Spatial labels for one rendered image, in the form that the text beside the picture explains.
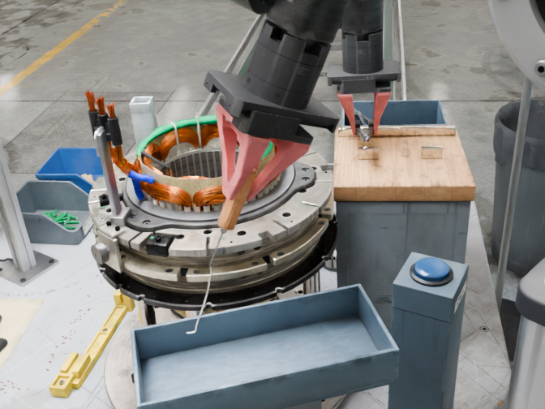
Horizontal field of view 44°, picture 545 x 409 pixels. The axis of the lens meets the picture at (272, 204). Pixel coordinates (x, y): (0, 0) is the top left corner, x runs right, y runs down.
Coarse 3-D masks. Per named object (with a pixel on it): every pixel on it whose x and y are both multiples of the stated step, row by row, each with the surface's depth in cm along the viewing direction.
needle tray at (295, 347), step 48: (336, 288) 72; (144, 336) 69; (192, 336) 70; (240, 336) 72; (288, 336) 72; (336, 336) 71; (384, 336) 66; (144, 384) 67; (192, 384) 67; (240, 384) 61; (288, 384) 62; (336, 384) 64; (384, 384) 65
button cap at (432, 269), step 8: (416, 264) 78; (424, 264) 78; (432, 264) 78; (440, 264) 78; (416, 272) 78; (424, 272) 77; (432, 272) 77; (440, 272) 77; (448, 272) 77; (432, 280) 76; (440, 280) 77
